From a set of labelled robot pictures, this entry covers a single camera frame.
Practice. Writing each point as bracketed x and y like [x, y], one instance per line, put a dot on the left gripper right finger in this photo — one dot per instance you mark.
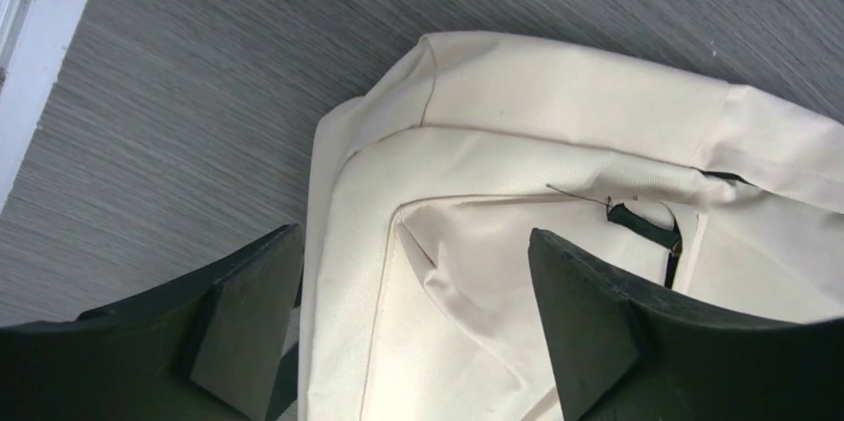
[624, 348]

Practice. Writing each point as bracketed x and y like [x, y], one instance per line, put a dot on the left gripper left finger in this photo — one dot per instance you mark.
[208, 345]

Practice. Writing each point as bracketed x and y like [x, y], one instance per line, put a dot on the beige canvas backpack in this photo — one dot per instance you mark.
[418, 303]

